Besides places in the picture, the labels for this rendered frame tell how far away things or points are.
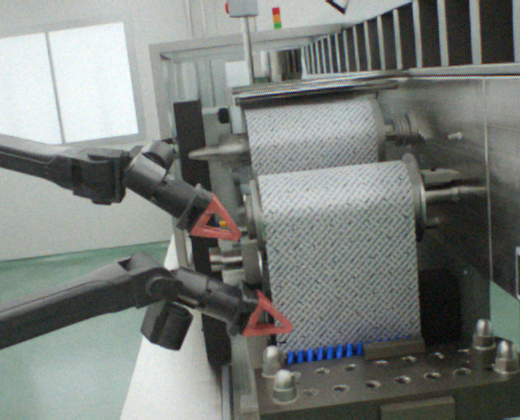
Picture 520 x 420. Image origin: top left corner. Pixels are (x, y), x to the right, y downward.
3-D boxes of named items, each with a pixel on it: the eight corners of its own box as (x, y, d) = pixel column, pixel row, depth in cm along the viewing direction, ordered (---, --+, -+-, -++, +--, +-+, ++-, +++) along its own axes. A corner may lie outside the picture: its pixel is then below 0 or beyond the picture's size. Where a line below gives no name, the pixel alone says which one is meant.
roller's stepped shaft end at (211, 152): (190, 163, 140) (188, 147, 139) (220, 159, 140) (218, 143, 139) (189, 165, 137) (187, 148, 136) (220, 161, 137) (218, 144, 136)
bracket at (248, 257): (238, 402, 130) (217, 239, 123) (273, 397, 130) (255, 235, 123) (239, 414, 125) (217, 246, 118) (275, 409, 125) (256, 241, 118)
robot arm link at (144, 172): (113, 187, 111) (130, 159, 109) (124, 170, 117) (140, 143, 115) (150, 210, 113) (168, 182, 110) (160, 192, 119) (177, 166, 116)
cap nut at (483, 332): (468, 342, 111) (467, 316, 110) (490, 339, 111) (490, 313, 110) (476, 351, 107) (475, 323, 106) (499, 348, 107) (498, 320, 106)
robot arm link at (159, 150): (87, 204, 115) (84, 154, 110) (107, 177, 125) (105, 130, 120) (159, 210, 114) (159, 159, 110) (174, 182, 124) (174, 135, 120)
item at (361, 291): (278, 361, 116) (266, 251, 112) (420, 343, 116) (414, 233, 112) (279, 362, 116) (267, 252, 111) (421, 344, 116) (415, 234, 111)
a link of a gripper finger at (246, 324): (284, 352, 113) (229, 331, 111) (280, 337, 120) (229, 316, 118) (302, 315, 111) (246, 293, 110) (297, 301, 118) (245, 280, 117)
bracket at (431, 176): (416, 180, 118) (415, 168, 118) (449, 176, 118) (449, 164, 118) (424, 184, 113) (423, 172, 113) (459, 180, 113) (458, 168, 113)
